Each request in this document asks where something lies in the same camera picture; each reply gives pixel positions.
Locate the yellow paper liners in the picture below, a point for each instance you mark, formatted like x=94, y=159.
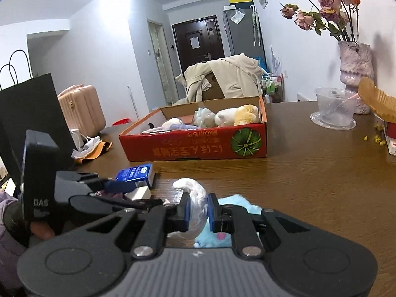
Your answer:
x=380, y=102

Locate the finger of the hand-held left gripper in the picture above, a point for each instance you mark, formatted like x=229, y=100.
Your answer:
x=123, y=202
x=122, y=185

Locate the white folded umbrella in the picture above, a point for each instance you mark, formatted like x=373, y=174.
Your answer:
x=255, y=27

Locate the yellow fluffy sponge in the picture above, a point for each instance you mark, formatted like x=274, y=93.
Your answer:
x=246, y=114

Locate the yellow dried petals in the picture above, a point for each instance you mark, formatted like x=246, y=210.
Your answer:
x=379, y=137

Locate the clear plastic cup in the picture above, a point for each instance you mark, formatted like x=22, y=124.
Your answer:
x=334, y=108

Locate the red basin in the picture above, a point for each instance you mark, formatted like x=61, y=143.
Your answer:
x=121, y=122

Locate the red cardboard box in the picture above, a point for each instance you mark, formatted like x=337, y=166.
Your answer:
x=185, y=147

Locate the blue tissue packet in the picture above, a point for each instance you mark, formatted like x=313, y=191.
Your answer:
x=136, y=171

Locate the white crumpled glove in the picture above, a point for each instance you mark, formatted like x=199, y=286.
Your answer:
x=89, y=145

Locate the white rack with bottles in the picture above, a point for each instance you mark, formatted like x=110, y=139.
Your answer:
x=272, y=88

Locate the person's left hand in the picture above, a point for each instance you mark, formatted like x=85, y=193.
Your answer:
x=41, y=230

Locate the clear plastic bag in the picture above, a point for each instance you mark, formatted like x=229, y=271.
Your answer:
x=204, y=117

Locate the black paper shopping bag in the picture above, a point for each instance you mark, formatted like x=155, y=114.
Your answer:
x=31, y=108

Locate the white paper notice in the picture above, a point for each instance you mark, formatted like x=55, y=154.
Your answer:
x=194, y=42

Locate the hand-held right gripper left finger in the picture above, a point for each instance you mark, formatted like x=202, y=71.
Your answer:
x=186, y=212

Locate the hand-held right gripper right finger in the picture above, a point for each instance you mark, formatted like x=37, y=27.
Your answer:
x=212, y=213

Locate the white plastic bag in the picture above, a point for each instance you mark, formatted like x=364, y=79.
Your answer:
x=195, y=191

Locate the brown cardboard box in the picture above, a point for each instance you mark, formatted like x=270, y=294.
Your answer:
x=213, y=91

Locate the pink textured vase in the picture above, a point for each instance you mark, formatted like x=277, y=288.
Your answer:
x=355, y=65

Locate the light blue plush toy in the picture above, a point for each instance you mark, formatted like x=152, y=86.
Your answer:
x=238, y=200

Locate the white mop stick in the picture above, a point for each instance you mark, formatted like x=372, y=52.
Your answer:
x=133, y=102

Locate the clear bag fridge note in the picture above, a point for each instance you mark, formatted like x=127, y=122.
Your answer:
x=237, y=16

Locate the pale interior door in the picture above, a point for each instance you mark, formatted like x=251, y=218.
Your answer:
x=159, y=62

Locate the purple satin scrunchie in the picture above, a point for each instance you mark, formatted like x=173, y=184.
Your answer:
x=116, y=195

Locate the blue plastic bag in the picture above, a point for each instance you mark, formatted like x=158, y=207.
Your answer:
x=261, y=63

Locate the dark brown entrance door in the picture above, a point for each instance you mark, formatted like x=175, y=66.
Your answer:
x=198, y=55

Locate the beige coat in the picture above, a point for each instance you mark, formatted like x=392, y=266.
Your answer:
x=235, y=74

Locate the grey refrigerator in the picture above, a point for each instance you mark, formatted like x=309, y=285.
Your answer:
x=241, y=37

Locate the orange leather cloth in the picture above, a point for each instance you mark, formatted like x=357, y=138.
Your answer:
x=100, y=151

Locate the white flat box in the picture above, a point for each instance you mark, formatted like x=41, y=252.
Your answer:
x=229, y=6

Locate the red flat box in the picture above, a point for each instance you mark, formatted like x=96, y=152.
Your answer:
x=391, y=139

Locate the dried pink roses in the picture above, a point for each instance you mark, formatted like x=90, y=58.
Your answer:
x=328, y=3

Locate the yellow and black box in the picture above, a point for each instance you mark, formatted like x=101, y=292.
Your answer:
x=241, y=0

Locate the pink suitcase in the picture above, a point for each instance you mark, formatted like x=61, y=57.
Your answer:
x=82, y=108

